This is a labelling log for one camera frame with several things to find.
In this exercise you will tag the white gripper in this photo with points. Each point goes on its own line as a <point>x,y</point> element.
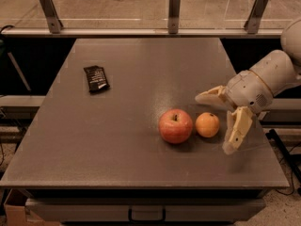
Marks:
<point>248,89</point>

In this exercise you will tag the orange fruit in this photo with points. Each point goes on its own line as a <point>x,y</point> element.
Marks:
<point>207,124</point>

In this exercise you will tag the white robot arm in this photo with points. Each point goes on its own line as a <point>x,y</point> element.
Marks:
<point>280,69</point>

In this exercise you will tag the red apple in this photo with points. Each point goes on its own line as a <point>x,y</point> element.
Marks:
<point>175,126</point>

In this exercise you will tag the black snack bar wrapper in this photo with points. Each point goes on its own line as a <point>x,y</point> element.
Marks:
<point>96,79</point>

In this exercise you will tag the cardboard box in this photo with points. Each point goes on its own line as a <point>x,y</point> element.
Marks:
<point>18,215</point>

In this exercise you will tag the right metal bracket post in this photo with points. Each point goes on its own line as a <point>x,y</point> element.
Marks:
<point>253,22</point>

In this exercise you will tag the metal bracket post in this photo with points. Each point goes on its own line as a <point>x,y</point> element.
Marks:
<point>253,22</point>
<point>173,16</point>
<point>51,16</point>

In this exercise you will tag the middle metal bracket post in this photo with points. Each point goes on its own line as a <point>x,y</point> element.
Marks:
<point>173,16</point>

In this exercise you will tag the grey drawer with handle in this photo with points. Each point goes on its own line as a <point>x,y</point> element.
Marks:
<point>143,211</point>

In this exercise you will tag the left metal bracket post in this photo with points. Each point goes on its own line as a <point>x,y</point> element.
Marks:
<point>51,16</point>

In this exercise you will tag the metal rail beam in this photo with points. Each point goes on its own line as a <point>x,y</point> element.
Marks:
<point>100,33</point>

